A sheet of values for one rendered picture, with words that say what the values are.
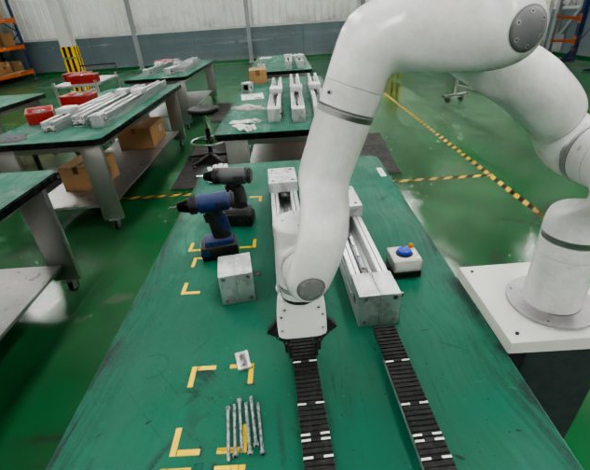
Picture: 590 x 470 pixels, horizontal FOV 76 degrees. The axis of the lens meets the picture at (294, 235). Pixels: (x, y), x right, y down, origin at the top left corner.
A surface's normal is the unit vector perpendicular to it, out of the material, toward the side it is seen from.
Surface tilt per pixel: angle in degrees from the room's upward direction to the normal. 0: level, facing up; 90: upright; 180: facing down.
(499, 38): 98
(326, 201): 46
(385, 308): 90
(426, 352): 0
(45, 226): 90
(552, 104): 102
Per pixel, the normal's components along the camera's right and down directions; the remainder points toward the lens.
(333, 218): 0.35, -0.22
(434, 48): -0.44, 0.62
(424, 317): -0.06, -0.86
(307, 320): 0.08, 0.50
